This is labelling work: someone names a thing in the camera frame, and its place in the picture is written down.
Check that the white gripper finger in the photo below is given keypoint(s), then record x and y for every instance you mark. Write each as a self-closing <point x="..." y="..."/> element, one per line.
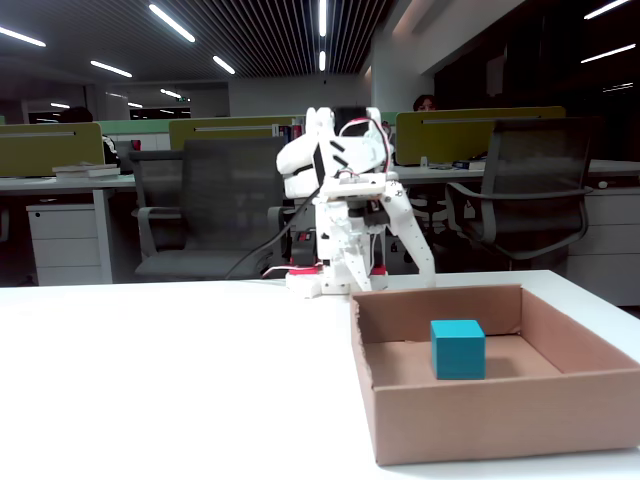
<point x="340" y="240"/>
<point x="410" y="225"/>

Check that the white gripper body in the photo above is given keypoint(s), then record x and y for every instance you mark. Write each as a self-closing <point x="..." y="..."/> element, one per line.
<point x="361" y="216"/>

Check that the blue cube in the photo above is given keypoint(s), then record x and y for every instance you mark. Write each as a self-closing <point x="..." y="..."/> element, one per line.
<point x="457" y="355"/>

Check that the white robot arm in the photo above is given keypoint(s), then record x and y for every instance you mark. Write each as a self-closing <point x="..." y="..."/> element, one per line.
<point x="295" y="165"/>

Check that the white red robot base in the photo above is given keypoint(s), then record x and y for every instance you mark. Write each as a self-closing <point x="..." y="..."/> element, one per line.
<point x="305" y="285"/>

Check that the brown cardboard box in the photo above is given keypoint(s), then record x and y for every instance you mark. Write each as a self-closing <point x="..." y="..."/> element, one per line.
<point x="500" y="425"/>

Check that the row of upright books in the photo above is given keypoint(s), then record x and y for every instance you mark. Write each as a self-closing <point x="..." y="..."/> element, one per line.
<point x="290" y="132"/>

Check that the person with glasses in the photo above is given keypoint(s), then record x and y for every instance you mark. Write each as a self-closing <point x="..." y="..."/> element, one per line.
<point x="424" y="103"/>

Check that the blue book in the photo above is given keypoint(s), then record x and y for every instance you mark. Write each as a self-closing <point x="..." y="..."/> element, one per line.
<point x="467" y="164"/>

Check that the olive desk partition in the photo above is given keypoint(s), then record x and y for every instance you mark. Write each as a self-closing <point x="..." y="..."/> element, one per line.
<point x="450" y="140"/>
<point x="220" y="122"/>
<point x="50" y="150"/>

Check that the white ceiling light strip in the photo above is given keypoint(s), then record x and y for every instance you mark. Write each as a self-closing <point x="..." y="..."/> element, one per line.
<point x="223" y="64"/>
<point x="322" y="60"/>
<point x="171" y="93"/>
<point x="607" y="53"/>
<point x="22" y="36"/>
<point x="172" y="22"/>
<point x="322" y="17"/>
<point x="111" y="68"/>
<point x="607" y="8"/>

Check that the grey mesh office chair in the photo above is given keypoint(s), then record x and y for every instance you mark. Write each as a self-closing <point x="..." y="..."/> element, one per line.
<point x="160" y="180"/>
<point x="540" y="165"/>
<point x="230" y="200"/>

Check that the white drawer cabinet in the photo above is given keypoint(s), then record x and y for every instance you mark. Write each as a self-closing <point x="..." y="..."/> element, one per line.
<point x="65" y="240"/>
<point x="615" y="240"/>

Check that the white office desk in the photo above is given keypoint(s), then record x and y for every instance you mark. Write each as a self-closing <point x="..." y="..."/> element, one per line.
<point x="620" y="167"/>
<point x="50" y="183"/>

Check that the red mug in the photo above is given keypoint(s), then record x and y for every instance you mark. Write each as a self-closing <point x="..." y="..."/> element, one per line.
<point x="136" y="145"/>

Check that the light green desk partition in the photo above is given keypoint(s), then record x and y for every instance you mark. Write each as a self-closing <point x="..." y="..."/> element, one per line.
<point x="135" y="126"/>

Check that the stack of books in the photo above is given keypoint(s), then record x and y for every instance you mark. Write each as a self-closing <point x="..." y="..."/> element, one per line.
<point x="90" y="171"/>

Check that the person with dark hair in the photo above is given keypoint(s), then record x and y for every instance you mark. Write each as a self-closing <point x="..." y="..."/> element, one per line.
<point x="75" y="116"/>

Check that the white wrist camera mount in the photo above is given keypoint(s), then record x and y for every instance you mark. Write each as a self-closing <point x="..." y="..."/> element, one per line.
<point x="352" y="187"/>

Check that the white wall notice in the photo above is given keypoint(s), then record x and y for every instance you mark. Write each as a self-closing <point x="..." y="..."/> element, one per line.
<point x="495" y="75"/>

